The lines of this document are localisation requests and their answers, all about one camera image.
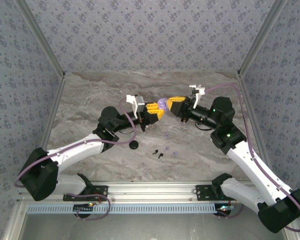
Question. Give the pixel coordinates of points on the small black circuit board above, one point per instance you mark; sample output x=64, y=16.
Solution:
x=83, y=207
x=225, y=208

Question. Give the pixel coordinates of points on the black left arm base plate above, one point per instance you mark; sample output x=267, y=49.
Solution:
x=68, y=198

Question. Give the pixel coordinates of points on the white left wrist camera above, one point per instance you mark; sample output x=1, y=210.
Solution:
x=140, y=103

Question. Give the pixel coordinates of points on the black earbud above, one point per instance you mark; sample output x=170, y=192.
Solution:
x=155, y=151
x=161, y=155

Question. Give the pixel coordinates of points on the aluminium mounting beam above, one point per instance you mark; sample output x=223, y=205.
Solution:
x=152, y=192

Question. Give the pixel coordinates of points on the black round charging case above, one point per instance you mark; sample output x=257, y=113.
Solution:
x=134, y=145

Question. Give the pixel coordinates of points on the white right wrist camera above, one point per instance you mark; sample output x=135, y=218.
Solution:
x=201, y=91

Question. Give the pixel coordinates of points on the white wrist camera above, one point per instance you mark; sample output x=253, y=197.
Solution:
x=140, y=103
x=201, y=91

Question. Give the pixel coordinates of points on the grey metal bottom panel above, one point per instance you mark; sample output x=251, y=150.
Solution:
x=152, y=227

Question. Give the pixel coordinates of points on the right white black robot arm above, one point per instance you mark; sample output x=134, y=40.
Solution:
x=250, y=165

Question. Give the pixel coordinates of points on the aluminium frame post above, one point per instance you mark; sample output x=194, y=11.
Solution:
x=41, y=37
x=261, y=37

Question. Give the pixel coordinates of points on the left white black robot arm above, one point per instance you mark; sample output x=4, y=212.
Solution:
x=70, y=153

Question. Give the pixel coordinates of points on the aluminium table side rail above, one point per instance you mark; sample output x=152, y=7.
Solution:
x=55, y=100
x=249, y=100

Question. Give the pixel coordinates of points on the purple round charging case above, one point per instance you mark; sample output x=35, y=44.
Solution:
x=162, y=103

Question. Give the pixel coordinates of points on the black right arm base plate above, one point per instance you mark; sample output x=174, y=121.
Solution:
x=202, y=196

